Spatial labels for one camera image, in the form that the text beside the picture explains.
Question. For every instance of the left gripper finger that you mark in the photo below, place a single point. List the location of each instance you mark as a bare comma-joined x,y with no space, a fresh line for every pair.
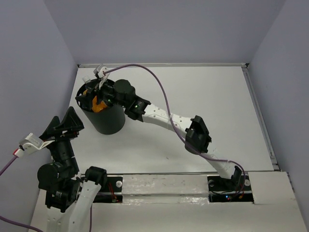
50,130
70,122

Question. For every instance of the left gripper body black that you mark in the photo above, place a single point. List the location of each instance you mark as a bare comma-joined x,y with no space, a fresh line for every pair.
64,137

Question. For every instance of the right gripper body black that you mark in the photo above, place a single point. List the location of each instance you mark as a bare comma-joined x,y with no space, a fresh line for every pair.
108,94

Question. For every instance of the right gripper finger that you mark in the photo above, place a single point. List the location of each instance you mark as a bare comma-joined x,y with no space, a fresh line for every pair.
85,101
92,90

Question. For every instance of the clear unlabelled plastic bottle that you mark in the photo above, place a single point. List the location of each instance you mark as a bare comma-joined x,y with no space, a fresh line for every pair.
86,79

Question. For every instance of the orange juice bottle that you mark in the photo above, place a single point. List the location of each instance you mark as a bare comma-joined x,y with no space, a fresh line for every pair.
96,108

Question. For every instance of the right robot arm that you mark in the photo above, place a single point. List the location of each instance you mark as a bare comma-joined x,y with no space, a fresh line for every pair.
193,132

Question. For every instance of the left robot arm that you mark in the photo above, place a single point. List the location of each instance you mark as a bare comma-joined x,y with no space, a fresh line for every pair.
68,197

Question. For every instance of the black cylindrical bin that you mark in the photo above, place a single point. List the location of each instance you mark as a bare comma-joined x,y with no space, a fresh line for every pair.
108,121

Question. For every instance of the white foam strip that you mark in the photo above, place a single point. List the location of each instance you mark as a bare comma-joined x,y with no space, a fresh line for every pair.
165,188

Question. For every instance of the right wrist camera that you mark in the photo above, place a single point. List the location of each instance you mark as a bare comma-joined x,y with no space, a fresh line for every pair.
100,74

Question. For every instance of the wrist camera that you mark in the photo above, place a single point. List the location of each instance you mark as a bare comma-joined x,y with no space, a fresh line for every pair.
31,144
100,74

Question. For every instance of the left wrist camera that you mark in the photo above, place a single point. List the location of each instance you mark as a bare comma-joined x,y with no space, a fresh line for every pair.
31,144

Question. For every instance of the aluminium table rail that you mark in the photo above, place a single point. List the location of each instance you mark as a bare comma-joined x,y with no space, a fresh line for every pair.
114,65

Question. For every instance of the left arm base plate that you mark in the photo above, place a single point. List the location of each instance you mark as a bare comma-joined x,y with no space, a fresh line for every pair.
112,191

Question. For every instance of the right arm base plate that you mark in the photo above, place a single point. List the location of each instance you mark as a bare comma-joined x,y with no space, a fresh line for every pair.
221,192

